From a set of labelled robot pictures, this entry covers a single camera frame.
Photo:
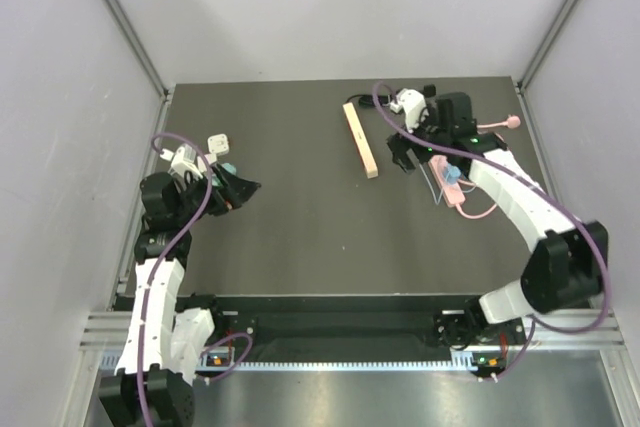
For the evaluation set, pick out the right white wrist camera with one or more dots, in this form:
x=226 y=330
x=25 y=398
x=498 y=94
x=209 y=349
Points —
x=412 y=104

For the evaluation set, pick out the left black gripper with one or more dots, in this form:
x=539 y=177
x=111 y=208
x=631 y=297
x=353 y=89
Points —
x=234 y=191

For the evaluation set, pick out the teal plug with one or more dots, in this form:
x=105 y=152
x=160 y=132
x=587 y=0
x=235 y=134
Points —
x=230 y=168

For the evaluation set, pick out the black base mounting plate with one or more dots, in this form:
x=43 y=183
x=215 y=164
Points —
x=318 y=328

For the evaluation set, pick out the blue plug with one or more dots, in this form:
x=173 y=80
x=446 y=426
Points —
x=451 y=174

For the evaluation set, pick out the white square plug adapter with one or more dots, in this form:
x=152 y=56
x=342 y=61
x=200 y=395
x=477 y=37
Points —
x=218 y=144

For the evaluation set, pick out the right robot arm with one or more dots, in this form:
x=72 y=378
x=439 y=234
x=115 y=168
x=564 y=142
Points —
x=568 y=258

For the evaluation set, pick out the pink power strip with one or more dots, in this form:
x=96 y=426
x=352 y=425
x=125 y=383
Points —
x=451 y=195

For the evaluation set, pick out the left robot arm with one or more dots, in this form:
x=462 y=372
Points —
x=152 y=382

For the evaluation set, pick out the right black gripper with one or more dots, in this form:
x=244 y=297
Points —
x=401 y=145

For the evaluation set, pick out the beige wooden power strip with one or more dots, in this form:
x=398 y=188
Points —
x=361 y=142

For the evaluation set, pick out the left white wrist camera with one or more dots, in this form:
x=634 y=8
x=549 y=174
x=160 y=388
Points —
x=185 y=159

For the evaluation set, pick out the aluminium frame rail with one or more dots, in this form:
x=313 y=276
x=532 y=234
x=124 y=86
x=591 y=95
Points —
x=135 y=45

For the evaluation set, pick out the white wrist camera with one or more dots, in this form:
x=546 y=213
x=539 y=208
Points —
x=412 y=104
x=185 y=159

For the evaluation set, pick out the slotted grey cable duct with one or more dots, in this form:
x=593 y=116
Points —
x=220 y=359

